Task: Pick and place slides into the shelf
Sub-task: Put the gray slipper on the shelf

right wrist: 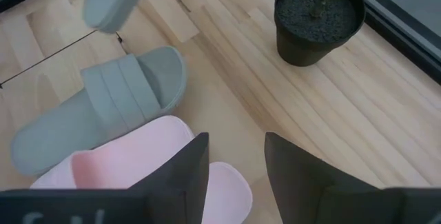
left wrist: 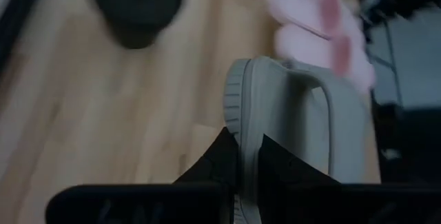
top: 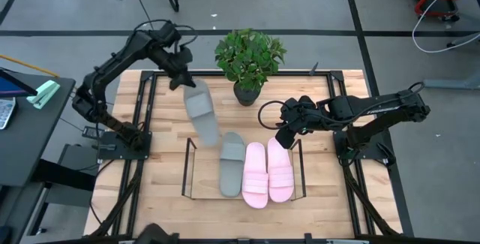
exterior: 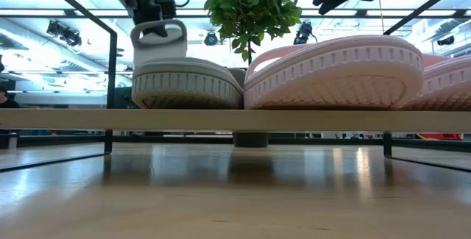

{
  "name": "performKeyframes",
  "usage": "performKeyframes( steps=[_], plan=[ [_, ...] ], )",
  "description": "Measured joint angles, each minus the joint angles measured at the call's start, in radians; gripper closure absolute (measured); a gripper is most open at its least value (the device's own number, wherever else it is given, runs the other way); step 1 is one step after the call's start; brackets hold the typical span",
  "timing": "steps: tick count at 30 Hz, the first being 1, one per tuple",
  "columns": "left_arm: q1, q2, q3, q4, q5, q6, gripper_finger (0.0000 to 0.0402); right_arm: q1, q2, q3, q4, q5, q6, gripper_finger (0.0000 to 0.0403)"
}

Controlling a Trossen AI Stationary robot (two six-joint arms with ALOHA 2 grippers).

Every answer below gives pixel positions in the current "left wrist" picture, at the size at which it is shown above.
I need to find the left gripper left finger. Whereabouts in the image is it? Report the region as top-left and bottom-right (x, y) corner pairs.
(174, 126), (240, 187)

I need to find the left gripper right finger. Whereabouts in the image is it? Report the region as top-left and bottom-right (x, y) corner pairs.
(258, 134), (342, 224)

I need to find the pink slide sandal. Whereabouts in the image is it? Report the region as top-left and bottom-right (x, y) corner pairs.
(267, 0), (363, 39)
(274, 23), (376, 93)

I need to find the grey slide sandal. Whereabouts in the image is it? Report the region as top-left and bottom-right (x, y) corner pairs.
(223, 56), (373, 224)

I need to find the green plant in black pot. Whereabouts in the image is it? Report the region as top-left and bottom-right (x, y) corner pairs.
(88, 0), (183, 50)

